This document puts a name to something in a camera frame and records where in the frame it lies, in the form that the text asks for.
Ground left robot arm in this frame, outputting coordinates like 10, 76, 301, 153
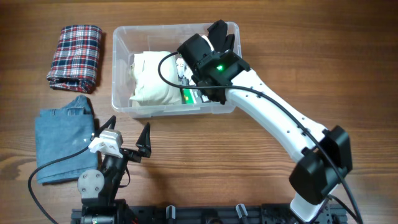
71, 116, 152, 224

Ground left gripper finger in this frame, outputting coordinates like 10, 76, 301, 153
136, 123, 151, 149
98, 115, 116, 135

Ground folded blue jeans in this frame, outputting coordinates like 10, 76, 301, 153
35, 95, 98, 184

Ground black left camera cable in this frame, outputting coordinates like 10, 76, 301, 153
27, 144, 91, 224

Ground red plaid folded shirt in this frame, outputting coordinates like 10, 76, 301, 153
46, 25, 103, 93

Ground black garment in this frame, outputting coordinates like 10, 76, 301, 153
207, 20, 235, 52

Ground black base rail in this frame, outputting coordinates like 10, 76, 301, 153
70, 203, 348, 224

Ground cream cloth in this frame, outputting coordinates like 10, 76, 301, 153
130, 51, 182, 106

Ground clear plastic storage container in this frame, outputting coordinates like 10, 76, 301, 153
111, 23, 235, 118

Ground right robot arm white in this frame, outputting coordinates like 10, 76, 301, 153
177, 34, 353, 223

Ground white printed t-shirt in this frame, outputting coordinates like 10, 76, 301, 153
174, 55, 210, 105

